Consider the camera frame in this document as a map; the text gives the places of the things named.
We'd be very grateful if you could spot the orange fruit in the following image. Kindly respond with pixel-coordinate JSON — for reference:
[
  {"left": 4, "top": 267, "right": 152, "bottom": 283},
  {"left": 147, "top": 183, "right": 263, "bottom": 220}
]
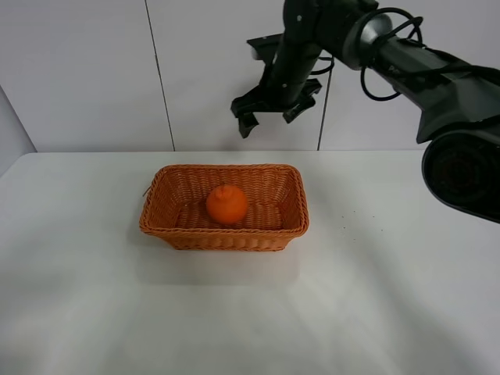
[{"left": 205, "top": 184, "right": 248, "bottom": 225}]

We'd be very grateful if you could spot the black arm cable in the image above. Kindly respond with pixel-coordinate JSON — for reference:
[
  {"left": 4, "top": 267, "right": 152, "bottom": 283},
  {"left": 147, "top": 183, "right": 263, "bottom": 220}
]
[{"left": 312, "top": 7, "right": 446, "bottom": 102}]

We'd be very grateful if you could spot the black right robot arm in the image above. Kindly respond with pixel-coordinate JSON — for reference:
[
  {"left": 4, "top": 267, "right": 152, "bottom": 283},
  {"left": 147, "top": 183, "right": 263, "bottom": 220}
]
[{"left": 231, "top": 1, "right": 499, "bottom": 222}]

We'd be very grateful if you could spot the orange wicker basket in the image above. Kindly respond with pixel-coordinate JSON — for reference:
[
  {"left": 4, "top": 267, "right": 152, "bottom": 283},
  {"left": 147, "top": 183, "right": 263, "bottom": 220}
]
[{"left": 139, "top": 164, "right": 309, "bottom": 252}]

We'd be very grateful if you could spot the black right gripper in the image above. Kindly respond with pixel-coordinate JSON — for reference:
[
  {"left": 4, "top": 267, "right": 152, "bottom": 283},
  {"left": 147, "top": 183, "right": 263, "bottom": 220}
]
[{"left": 230, "top": 34, "right": 322, "bottom": 138}]

